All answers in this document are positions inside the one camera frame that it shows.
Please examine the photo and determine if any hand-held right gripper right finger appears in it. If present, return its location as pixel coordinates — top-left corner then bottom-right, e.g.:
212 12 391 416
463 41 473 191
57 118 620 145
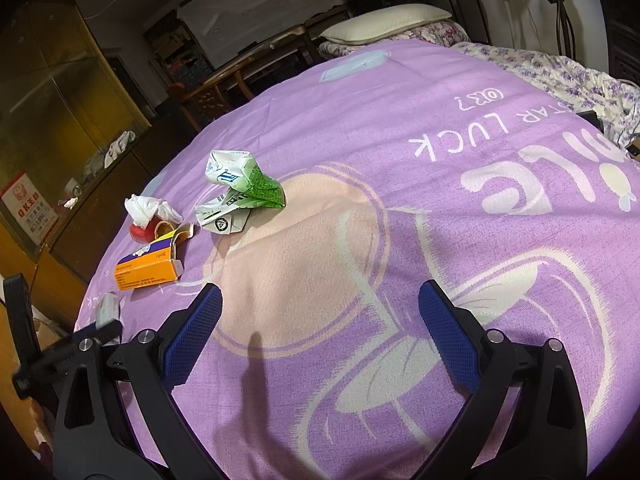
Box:
417 280 588 480

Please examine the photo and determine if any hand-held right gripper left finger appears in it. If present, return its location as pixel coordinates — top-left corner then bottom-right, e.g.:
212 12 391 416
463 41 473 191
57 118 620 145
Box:
52 282 226 480

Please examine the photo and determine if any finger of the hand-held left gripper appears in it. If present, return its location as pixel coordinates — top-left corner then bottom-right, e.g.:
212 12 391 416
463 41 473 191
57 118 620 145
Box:
75 319 124 347

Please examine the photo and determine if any orange medicine box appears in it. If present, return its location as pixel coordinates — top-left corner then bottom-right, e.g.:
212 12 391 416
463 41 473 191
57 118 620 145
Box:
115 237 185 293

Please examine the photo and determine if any red cup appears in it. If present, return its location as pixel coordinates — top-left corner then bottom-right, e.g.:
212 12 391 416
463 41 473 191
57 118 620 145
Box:
129 220 163 243

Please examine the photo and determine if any green tea carton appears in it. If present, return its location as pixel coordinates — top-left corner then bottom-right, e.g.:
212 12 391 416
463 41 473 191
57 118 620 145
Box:
195 194 252 235

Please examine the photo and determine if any white tissue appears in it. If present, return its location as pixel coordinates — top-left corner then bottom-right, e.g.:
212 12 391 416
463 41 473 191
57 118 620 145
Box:
124 194 173 226

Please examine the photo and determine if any carton with blue print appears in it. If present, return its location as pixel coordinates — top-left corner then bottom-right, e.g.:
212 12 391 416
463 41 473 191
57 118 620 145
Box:
206 149 286 209

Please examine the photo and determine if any red white sign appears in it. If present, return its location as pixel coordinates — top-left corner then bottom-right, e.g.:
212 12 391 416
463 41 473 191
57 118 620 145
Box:
0 170 46 261

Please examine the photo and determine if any white crumpled cloth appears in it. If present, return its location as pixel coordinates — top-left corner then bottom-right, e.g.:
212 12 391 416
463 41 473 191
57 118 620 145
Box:
102 130 138 168

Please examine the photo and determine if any purple printed blanket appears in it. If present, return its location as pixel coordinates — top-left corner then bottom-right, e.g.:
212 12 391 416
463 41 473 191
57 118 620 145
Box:
74 40 640 480

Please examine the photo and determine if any wooden glass cabinet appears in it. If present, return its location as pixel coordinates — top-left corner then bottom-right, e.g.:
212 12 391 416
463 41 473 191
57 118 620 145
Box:
0 0 201 311

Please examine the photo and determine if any carved wooden chair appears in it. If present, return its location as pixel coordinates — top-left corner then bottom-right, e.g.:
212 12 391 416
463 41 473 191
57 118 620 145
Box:
167 72 251 133

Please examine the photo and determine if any black charger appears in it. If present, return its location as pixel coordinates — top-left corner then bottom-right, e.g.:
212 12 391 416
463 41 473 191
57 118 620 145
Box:
580 109 606 136

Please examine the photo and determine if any wooden desk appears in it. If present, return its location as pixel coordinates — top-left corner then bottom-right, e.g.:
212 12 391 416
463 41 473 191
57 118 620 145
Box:
210 25 321 96

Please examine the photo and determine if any dark bookshelf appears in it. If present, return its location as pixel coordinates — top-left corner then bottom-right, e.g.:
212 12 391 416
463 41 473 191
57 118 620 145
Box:
142 10 216 86

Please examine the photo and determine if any purple floral bedsheet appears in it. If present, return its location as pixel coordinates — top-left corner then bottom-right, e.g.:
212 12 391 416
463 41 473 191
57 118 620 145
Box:
452 42 640 141

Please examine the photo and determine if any folded floral quilt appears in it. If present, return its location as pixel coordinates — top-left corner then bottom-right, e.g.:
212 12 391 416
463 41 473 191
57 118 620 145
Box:
317 21 471 58

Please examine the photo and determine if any cream pillow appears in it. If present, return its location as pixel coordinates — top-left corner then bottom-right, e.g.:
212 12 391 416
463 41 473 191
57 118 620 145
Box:
320 4 453 45

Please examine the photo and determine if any white sheet covered board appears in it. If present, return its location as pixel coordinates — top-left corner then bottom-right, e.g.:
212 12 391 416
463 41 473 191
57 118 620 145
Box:
177 0 351 68

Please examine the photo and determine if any metal bed headboard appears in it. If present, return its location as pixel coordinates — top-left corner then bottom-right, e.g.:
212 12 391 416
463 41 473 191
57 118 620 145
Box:
407 0 493 43

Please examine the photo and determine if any metal coat rack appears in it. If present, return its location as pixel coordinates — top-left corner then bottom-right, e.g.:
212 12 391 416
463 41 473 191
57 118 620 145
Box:
555 0 581 61

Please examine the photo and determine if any dark carved wooden frame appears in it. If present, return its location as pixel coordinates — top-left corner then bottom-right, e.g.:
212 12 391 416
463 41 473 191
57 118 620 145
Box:
595 0 640 91

